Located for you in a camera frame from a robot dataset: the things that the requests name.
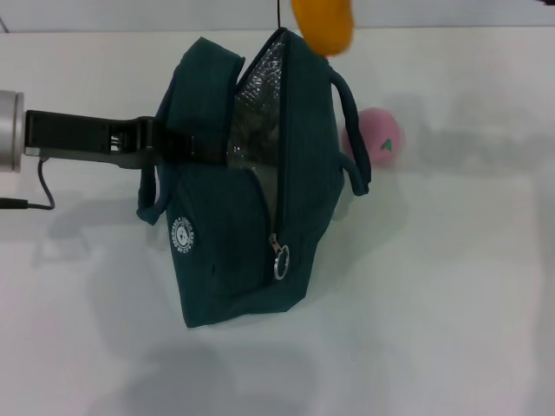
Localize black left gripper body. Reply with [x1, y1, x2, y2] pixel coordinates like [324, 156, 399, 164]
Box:
[23, 109, 158, 172]

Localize dark teal insulated lunch bag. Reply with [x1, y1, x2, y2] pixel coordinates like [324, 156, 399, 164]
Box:
[136, 26, 373, 329]

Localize yellow banana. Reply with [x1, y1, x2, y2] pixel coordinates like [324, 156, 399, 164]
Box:
[290, 0, 357, 58]

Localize pink peach toy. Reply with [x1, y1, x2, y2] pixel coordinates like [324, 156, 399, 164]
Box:
[341, 107, 408, 168]

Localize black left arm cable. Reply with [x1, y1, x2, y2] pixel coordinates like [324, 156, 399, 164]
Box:
[0, 157, 56, 212]

